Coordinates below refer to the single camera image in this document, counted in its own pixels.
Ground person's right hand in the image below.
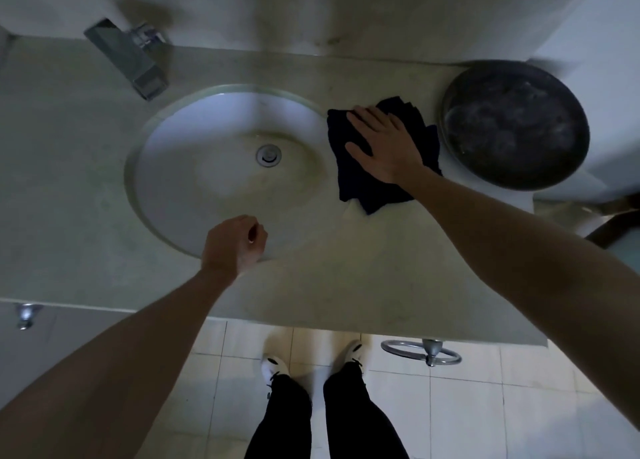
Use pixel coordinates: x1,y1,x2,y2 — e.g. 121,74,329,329
345,105,436,187

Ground person's left hand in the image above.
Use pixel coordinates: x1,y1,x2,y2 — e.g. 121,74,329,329
199,214,269,280

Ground dark blue cleaning cloth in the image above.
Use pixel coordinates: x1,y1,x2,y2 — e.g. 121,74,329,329
326,95,445,216

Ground person's right forearm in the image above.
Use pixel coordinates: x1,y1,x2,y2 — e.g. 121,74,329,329
399,165,640,434

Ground person's left forearm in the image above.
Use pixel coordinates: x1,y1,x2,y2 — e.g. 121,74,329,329
0,268,239,459

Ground white oval sink basin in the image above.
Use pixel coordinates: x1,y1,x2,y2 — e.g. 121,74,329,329
125,84,341,264

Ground chrome sink drain stopper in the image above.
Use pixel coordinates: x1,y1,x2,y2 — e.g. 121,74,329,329
255,143,283,168

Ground beige marble sink countertop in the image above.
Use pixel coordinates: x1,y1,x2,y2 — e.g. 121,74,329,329
0,35,551,347

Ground white shoe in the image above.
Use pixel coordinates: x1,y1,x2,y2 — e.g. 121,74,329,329
342,340,369,374
261,354,291,384

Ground black round tray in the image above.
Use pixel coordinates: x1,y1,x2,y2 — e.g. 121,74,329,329
439,61,591,192

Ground black trousers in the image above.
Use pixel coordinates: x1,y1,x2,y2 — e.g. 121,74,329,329
243,361,411,459

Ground chrome square faucet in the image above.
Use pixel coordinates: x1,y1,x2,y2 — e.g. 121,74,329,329
83,18,169,102

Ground wood framed glass door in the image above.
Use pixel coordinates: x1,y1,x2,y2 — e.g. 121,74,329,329
585,208,640,274

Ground chrome towel ring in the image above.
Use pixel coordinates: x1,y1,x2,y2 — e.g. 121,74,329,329
381,338,463,368

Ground chrome wall hook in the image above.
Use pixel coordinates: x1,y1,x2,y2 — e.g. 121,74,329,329
15,303,43,331

